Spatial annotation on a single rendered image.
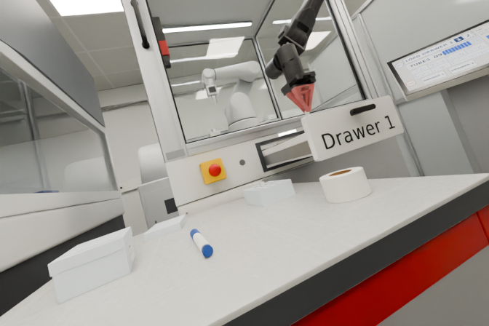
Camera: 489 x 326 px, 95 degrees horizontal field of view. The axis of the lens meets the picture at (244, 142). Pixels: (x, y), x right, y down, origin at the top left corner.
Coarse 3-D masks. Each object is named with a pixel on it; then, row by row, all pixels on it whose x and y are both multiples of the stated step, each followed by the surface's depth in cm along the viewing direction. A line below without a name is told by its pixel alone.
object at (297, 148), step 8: (296, 136) 61; (304, 136) 57; (280, 144) 70; (288, 144) 65; (296, 144) 61; (304, 144) 58; (264, 152) 83; (272, 152) 77; (280, 152) 71; (288, 152) 66; (296, 152) 62; (304, 152) 58; (272, 160) 78; (280, 160) 72; (288, 160) 68
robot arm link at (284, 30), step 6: (282, 30) 67; (282, 36) 66; (282, 42) 68; (294, 42) 67; (306, 42) 68; (300, 48) 67; (300, 54) 69; (270, 66) 71; (276, 66) 70; (270, 72) 72; (276, 72) 71; (282, 72) 71; (270, 78) 75; (276, 78) 75
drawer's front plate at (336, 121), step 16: (384, 96) 61; (320, 112) 54; (336, 112) 55; (368, 112) 58; (384, 112) 60; (304, 128) 53; (320, 128) 53; (336, 128) 54; (352, 128) 56; (368, 128) 57; (384, 128) 59; (400, 128) 60; (320, 144) 52; (336, 144) 53; (352, 144) 55; (368, 144) 56; (320, 160) 51
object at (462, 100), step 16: (480, 80) 107; (448, 96) 114; (464, 96) 110; (480, 96) 107; (448, 112) 122; (464, 112) 111; (480, 112) 108; (464, 128) 111; (480, 128) 108; (464, 144) 116; (480, 144) 108; (480, 160) 109
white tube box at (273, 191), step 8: (272, 184) 53; (280, 184) 51; (288, 184) 52; (248, 192) 56; (256, 192) 51; (264, 192) 50; (272, 192) 50; (280, 192) 51; (288, 192) 51; (248, 200) 58; (256, 200) 52; (264, 200) 49; (272, 200) 50; (280, 200) 50
